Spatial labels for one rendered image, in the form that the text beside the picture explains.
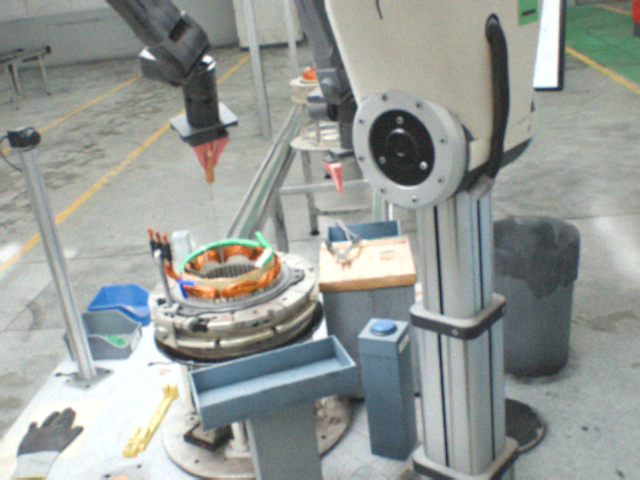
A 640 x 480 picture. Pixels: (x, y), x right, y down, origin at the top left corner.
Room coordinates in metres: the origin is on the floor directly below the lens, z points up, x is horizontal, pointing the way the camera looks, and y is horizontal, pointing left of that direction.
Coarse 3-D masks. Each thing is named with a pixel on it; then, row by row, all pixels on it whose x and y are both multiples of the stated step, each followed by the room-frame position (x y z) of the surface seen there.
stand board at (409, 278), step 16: (320, 256) 1.44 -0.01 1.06; (352, 256) 1.42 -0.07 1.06; (368, 256) 1.41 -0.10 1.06; (400, 256) 1.39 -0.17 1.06; (320, 272) 1.36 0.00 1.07; (336, 272) 1.35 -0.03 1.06; (352, 272) 1.34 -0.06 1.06; (368, 272) 1.33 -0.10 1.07; (384, 272) 1.32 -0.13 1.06; (400, 272) 1.31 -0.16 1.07; (320, 288) 1.31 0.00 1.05; (336, 288) 1.31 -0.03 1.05; (352, 288) 1.30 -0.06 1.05; (368, 288) 1.30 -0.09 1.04
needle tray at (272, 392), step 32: (288, 352) 1.07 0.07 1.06; (320, 352) 1.08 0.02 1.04; (192, 384) 0.99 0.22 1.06; (224, 384) 1.04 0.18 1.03; (256, 384) 1.03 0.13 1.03; (288, 384) 0.96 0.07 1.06; (320, 384) 0.97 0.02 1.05; (352, 384) 0.99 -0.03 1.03; (224, 416) 0.94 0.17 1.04; (256, 416) 0.95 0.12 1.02; (288, 416) 0.97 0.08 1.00; (256, 448) 0.96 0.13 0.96; (288, 448) 0.97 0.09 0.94
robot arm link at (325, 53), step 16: (304, 0) 1.49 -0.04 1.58; (320, 0) 1.49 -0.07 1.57; (304, 16) 1.51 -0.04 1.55; (320, 16) 1.49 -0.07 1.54; (320, 32) 1.50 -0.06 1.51; (320, 48) 1.51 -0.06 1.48; (336, 48) 1.51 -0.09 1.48; (320, 64) 1.52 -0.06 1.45; (336, 64) 1.50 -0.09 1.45; (320, 80) 1.53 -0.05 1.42; (336, 80) 1.50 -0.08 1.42
